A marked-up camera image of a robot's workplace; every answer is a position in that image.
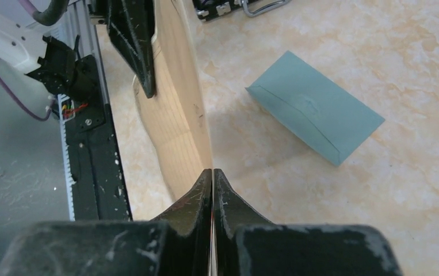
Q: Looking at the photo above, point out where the beige letter paper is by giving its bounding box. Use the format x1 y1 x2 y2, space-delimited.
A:
133 1 212 200

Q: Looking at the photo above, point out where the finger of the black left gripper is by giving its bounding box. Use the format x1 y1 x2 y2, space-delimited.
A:
106 0 156 98

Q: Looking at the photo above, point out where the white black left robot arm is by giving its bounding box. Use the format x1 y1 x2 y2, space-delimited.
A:
0 1 156 102

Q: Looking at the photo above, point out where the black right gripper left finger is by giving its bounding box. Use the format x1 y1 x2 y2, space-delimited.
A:
0 170 212 275

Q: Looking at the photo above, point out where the black poker chip case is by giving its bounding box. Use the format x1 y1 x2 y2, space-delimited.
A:
192 0 291 21

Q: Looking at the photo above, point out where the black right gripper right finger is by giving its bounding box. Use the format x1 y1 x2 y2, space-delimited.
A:
213 169 402 275

